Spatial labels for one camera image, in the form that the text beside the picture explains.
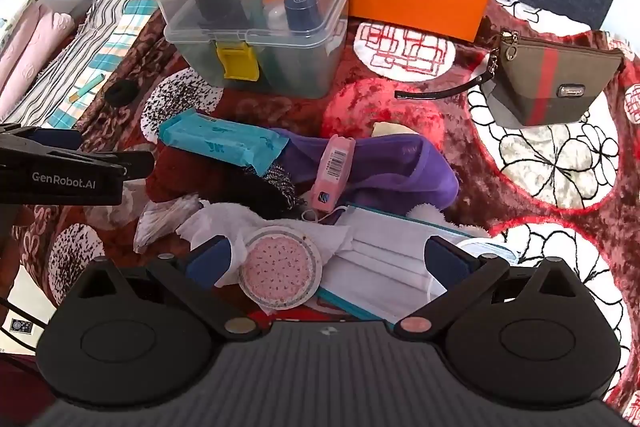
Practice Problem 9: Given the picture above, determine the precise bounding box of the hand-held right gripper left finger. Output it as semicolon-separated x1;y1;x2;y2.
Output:
75;234;267;344

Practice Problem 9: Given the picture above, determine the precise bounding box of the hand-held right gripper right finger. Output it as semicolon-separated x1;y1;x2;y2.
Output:
394;236;568;344

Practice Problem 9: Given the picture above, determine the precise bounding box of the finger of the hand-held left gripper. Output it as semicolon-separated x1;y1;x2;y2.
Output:
0;123;84;154
81;150;156;182

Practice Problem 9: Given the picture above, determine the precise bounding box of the red fuzzy cloth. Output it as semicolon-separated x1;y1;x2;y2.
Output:
147;142;271;208

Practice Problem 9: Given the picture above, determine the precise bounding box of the black white fuzzy sock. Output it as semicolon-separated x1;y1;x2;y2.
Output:
215;164;307;220

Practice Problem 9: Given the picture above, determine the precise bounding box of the purple plush cloth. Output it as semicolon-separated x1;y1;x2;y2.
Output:
272;127;460;212

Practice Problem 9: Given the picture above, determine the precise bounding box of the cream soft piece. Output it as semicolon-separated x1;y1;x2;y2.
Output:
372;121;412;138

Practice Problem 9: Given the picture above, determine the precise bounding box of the white crumpled tissue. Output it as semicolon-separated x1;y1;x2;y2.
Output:
187;202;353;288

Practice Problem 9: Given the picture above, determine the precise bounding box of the light blue face mask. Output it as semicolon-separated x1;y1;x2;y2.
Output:
456;239;516;265

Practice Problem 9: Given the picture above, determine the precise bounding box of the white plush piece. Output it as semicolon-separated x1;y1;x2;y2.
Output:
407;202;488;238

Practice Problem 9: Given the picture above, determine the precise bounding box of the crumpled clear plastic bag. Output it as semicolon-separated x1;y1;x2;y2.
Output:
134;194;206;255

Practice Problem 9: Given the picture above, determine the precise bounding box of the teal lighter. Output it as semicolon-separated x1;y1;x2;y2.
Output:
70;73;106;100

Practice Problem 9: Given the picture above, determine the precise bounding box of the round pink patterned pad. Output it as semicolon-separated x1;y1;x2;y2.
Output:
238;227;323;310

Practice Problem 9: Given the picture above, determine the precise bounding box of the white face mask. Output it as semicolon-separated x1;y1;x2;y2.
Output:
322;209;471;308

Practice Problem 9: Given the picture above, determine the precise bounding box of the teal wet wipes packet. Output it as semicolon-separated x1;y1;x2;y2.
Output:
159;109;291;175

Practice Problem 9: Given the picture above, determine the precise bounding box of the pink folded cloth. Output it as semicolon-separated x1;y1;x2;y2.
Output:
0;4;76;120

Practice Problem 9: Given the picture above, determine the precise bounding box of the teal edged mask packet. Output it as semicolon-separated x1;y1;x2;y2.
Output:
317;202;473;323

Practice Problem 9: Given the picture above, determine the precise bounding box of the striped checked cloth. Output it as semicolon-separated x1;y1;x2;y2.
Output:
10;0;178;130

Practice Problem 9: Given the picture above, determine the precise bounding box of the white labelled box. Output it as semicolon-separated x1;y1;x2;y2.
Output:
0;274;53;353

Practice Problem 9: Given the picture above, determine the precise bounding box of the floral white pillow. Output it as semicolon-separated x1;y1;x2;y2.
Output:
0;0;56;50

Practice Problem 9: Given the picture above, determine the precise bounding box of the pink labelled tube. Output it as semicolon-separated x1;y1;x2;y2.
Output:
310;134;357;212

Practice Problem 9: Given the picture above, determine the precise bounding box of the black jar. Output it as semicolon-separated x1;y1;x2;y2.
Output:
195;0;246;30

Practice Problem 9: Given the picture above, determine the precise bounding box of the small white bottle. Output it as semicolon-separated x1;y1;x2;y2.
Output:
265;0;291;32

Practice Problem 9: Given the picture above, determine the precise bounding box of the olive pouch with red stripe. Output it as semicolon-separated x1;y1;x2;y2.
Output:
395;29;626;128

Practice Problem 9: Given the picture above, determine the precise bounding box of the dark blue capped bottle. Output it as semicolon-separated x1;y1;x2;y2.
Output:
284;0;321;35

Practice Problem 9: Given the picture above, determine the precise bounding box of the black hair tie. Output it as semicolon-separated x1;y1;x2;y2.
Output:
104;79;138;105

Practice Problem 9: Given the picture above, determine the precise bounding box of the black cable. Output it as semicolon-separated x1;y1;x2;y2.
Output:
0;294;40;352

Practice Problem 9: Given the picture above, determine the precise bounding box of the clear storage box yellow handle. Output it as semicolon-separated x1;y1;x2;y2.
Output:
156;0;351;100

